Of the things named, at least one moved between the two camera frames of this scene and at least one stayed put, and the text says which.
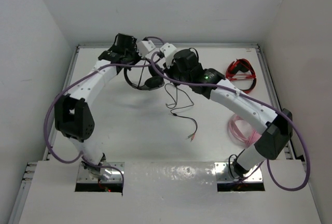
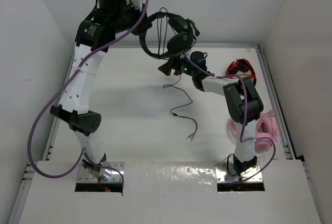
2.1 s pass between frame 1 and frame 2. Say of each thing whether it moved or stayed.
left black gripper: moved
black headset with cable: moved
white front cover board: stayed
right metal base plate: stayed
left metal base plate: stayed
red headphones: stayed
